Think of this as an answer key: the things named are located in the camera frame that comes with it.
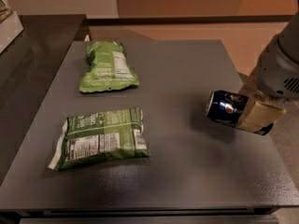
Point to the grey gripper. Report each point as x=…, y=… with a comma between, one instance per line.
x=275, y=76

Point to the blue pepsi can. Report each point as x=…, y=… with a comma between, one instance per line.
x=227, y=108

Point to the dark green chip bag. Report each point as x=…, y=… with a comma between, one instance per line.
x=102, y=136

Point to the light green chip bag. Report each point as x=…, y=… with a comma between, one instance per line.
x=108, y=70

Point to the dark side counter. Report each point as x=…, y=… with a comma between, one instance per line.
x=27, y=68

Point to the white box with snacks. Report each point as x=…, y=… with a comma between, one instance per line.
x=10, y=25

